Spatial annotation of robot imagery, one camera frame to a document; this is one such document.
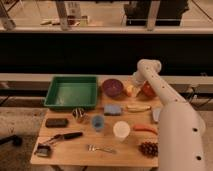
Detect yellow red apple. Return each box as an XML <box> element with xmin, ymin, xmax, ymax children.
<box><xmin>125</xmin><ymin>85</ymin><xmax>134</xmax><ymax>97</ymax></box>

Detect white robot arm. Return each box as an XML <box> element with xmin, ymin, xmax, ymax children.
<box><xmin>132</xmin><ymin>59</ymin><xmax>206</xmax><ymax>171</ymax></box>

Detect white plastic cup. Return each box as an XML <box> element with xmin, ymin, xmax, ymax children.
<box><xmin>113</xmin><ymin>121</ymin><xmax>130</xmax><ymax>141</ymax></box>

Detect blue plastic cup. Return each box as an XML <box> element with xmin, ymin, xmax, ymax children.
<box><xmin>91</xmin><ymin>115</ymin><xmax>104</xmax><ymax>132</ymax></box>

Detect red bowl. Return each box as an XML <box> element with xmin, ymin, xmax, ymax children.
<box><xmin>141</xmin><ymin>82</ymin><xmax>156</xmax><ymax>98</ymax></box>

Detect yellow banana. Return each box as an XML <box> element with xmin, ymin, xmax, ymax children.
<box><xmin>126</xmin><ymin>105</ymin><xmax>151</xmax><ymax>113</ymax></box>

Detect purple bowl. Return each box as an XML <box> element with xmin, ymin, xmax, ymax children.
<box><xmin>102</xmin><ymin>79</ymin><xmax>124</xmax><ymax>98</ymax></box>

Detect blue sponge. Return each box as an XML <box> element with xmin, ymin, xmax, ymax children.
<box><xmin>104</xmin><ymin>104</ymin><xmax>122</xmax><ymax>116</ymax></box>

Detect bunch of dark grapes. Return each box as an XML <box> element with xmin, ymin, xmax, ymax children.
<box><xmin>139</xmin><ymin>142</ymin><xmax>158</xmax><ymax>157</ymax></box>

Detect striped ball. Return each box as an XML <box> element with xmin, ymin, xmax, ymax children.
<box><xmin>72</xmin><ymin>108</ymin><xmax>85</xmax><ymax>120</ymax></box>

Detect green plastic tray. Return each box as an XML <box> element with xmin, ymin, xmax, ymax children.
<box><xmin>44</xmin><ymin>76</ymin><xmax>98</xmax><ymax>110</ymax></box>

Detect silver fork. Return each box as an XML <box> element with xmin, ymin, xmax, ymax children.
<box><xmin>87</xmin><ymin>144</ymin><xmax>116</xmax><ymax>154</ymax></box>

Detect black rectangular case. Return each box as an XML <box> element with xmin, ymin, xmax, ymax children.
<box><xmin>45</xmin><ymin>118</ymin><xmax>68</xmax><ymax>128</ymax></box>

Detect black object on floor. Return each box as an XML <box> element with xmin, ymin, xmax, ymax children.
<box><xmin>0</xmin><ymin>135</ymin><xmax>23</xmax><ymax>147</ymax></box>

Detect black handled knife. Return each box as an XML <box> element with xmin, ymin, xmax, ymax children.
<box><xmin>42</xmin><ymin>132</ymin><xmax>83</xmax><ymax>144</ymax></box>

